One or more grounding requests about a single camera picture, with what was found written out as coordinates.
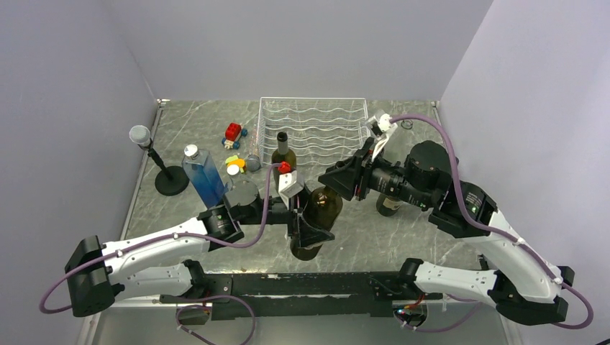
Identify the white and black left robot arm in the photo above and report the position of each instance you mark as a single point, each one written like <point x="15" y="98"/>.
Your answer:
<point x="160" y="263"/>

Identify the red toy block car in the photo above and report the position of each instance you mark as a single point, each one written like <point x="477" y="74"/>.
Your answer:
<point x="232" y="136"/>

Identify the clear round glass bottle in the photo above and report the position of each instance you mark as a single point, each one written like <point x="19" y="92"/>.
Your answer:
<point x="236" y="178"/>

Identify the grey microphone on stand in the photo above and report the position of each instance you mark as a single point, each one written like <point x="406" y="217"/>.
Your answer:
<point x="170" y="181"/>

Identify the blue square water bottle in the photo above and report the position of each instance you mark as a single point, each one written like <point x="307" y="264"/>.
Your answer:
<point x="203" y="174"/>

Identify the colourful toy block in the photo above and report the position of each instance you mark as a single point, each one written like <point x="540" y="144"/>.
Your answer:
<point x="237" y="161"/>

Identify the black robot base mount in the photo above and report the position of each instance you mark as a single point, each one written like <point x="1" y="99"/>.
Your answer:
<point x="375" y="294"/>

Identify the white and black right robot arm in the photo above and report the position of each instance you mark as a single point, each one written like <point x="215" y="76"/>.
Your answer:
<point x="517" y="286"/>

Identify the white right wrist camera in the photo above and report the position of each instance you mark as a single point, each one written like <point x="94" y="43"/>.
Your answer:
<point x="382" y="128"/>

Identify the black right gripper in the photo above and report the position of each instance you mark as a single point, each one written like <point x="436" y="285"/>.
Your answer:
<point x="343" y="177"/>

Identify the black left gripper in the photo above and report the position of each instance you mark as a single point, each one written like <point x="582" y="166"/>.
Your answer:
<point x="306" y="234"/>

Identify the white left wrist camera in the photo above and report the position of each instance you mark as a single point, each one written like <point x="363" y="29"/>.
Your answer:
<point x="290" y="184"/>

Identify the dark green wine bottle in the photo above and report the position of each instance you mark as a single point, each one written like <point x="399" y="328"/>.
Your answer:
<point x="322" y="210"/>
<point x="283" y="155"/>

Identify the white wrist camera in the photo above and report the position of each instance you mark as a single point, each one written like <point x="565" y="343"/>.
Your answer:
<point x="382" y="128"/>
<point x="290" y="184"/>

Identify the white wire wine rack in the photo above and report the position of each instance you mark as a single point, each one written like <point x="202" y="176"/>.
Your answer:
<point x="320" y="130"/>

